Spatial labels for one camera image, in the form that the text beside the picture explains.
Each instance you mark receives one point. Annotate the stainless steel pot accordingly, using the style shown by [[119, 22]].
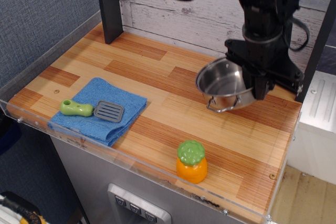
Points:
[[222, 86]]

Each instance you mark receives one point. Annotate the green handled grey spatula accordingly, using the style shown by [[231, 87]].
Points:
[[103, 110]]

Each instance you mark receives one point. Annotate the grey cabinet with dispenser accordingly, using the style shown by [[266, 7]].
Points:
[[110, 193]]

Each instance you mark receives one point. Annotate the dark vertical post left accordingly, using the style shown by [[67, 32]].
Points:
[[111, 19]]

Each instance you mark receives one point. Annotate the orange pineapple salt shaker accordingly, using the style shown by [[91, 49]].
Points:
[[191, 163]]

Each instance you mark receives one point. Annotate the white box with metal plate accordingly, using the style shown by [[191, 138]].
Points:
[[313, 148]]

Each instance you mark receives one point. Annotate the dark vertical post right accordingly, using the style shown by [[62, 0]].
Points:
[[317, 51]]

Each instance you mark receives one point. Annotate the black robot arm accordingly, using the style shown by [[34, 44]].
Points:
[[265, 19]]

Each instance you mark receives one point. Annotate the yellow black object bottom left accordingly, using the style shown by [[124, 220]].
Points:
[[15, 209]]

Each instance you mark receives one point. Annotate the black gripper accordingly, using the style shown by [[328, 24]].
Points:
[[265, 64]]

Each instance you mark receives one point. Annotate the dark vertical post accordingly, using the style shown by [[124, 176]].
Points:
[[317, 51], [111, 19]]

